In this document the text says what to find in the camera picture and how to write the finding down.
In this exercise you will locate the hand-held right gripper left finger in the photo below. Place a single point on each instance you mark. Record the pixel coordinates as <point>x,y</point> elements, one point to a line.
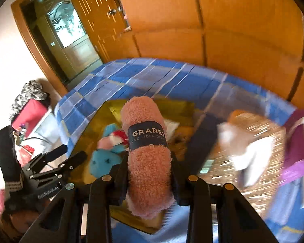
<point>116,182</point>

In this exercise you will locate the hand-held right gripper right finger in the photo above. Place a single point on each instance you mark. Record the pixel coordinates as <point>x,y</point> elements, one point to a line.
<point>181,184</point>

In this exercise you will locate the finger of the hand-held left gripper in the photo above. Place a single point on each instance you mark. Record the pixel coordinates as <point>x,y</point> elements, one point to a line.
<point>54,153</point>
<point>71,161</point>

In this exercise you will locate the blue plush toy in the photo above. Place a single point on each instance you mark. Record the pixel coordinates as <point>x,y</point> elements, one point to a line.
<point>101,162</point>

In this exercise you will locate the pink towel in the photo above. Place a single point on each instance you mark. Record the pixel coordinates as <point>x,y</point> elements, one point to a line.
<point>147,174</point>

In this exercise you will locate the gold metal tray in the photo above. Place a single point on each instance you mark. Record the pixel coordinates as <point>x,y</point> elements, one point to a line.
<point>103,114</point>

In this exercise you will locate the pink box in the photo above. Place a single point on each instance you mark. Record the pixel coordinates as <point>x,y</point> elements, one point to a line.
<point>30,114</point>

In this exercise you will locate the camouflage cloth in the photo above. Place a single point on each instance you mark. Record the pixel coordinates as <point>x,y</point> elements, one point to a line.
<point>30,91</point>

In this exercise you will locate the white tissue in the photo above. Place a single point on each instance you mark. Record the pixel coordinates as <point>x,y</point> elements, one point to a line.
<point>253,154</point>

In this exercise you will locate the ornate silver tissue box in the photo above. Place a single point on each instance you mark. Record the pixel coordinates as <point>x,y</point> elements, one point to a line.
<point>263,136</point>

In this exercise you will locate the purple carton box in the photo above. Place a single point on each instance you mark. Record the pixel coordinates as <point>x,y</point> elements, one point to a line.
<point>296,154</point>

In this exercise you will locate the glass panel door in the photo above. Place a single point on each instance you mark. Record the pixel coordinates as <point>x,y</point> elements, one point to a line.
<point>63,27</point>

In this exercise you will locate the wooden door with gold lines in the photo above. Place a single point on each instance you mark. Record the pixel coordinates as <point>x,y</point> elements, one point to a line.
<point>96,25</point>

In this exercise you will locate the wooden wardrobe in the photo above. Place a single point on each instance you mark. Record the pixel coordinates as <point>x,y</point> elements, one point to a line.
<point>243,30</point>

